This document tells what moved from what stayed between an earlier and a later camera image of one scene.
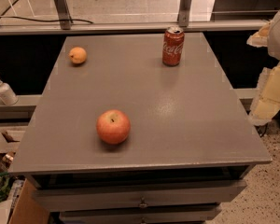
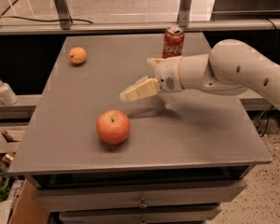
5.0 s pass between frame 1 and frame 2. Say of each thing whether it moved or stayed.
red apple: stayed
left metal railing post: stayed
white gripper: moved
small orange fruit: stayed
